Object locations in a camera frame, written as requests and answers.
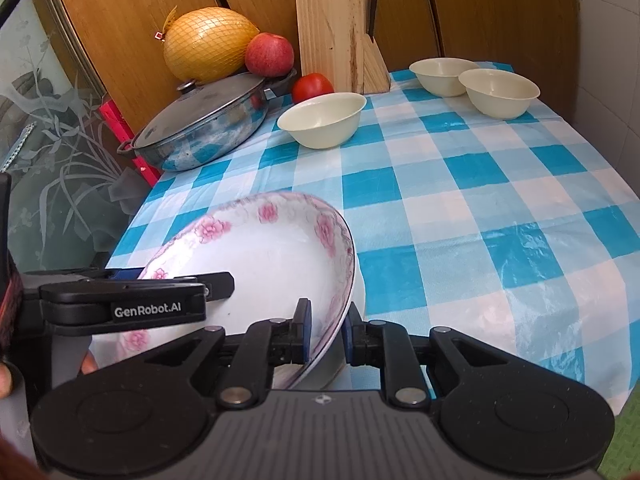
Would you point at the red apple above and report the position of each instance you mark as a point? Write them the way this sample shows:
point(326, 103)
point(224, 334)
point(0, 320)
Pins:
point(270, 55)

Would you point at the wooden knife block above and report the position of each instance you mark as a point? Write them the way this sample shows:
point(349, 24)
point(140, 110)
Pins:
point(325, 35)

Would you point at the blue white checkered tablecloth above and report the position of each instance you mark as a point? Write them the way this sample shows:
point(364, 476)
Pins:
point(475, 185)

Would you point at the red flat board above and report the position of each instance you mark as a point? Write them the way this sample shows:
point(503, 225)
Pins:
point(125, 130)

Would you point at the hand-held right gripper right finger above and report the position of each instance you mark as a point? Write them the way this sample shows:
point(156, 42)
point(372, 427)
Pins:
point(347, 340)

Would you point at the frosted glass door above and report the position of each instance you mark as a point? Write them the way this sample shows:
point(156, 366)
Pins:
point(50, 160)

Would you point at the white plate with red flowers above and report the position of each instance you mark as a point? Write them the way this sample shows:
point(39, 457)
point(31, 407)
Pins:
point(358, 285)

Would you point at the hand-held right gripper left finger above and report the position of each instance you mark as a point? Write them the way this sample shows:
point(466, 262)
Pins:
point(304, 330)

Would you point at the cream bowl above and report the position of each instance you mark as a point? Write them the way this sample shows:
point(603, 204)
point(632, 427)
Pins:
point(500, 92)
point(325, 120)
point(440, 72)

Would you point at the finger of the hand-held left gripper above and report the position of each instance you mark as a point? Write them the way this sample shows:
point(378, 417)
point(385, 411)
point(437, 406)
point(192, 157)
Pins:
point(150, 290)

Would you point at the steel pot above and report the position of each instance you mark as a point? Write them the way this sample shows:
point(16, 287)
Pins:
point(210, 146)

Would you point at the pomelo in yellow net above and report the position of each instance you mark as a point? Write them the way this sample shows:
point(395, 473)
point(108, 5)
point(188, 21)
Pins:
point(210, 42)

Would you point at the red tomato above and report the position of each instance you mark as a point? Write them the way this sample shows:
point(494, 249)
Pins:
point(312, 87)

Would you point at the pink floral plate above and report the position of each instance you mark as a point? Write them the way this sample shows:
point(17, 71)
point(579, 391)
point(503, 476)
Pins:
point(260, 270)

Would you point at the steel pot lid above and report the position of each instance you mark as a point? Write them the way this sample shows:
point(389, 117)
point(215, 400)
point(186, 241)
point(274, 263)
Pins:
point(200, 110)

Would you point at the person's left hand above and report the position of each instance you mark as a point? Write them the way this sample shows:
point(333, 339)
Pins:
point(6, 380)

